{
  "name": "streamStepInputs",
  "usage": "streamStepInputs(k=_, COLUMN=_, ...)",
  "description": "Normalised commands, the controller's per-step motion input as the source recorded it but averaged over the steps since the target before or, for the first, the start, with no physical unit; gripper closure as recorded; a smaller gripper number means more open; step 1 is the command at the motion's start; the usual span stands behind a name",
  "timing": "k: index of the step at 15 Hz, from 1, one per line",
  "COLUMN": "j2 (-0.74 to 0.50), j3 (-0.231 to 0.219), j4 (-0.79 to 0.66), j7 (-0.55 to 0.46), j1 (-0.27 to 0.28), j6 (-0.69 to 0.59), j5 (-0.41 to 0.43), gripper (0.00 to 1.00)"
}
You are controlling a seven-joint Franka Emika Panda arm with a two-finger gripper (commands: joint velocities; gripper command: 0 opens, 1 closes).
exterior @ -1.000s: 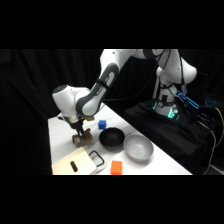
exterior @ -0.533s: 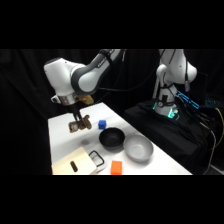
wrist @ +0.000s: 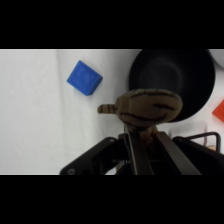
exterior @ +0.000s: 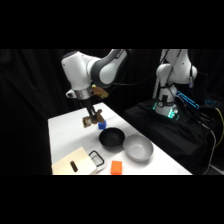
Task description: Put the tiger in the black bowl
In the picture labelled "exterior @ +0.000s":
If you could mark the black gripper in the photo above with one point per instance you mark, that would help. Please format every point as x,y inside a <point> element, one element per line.
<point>87,105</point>

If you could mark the brown tiger plush toy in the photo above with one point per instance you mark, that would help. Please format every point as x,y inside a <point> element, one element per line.
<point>92,120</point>

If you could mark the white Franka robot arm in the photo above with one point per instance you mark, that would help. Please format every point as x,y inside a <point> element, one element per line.
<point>80,66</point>

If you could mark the black bowl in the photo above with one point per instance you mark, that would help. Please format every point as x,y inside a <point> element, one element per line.
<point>112,138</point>

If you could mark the grey bowl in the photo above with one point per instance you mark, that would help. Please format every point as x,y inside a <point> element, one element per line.
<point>138,148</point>

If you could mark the blue cube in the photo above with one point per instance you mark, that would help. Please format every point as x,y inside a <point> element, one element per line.
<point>102,125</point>

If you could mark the light wooden cutting board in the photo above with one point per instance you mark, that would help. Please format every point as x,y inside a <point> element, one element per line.
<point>71,160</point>

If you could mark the orange cube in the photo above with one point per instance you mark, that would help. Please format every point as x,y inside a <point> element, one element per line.
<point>116,167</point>

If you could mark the black curtain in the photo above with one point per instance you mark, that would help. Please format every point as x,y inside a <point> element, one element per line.
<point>30,100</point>

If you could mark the black cloth covered stand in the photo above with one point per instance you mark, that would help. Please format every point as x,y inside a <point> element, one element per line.
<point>166,136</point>

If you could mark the blue lit control box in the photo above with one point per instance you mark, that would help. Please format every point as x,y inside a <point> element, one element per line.
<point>188,100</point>

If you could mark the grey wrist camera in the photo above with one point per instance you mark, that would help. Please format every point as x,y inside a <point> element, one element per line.
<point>71,93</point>

